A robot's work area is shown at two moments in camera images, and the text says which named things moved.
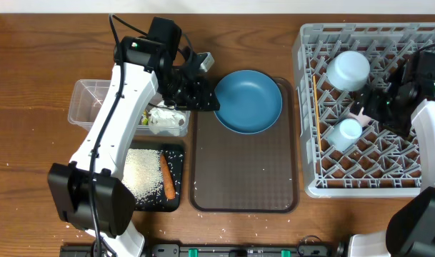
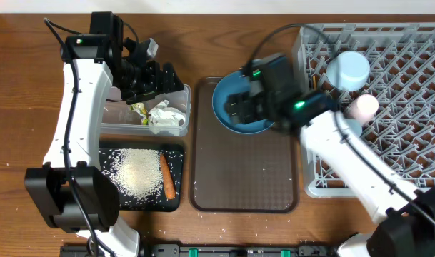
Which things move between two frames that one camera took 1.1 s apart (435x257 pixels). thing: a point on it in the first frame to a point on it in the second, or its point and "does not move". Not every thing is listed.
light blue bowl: [348, 71] does not move
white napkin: [166, 121] does not move
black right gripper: [376, 94] to [238, 104]
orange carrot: [168, 179] does not move
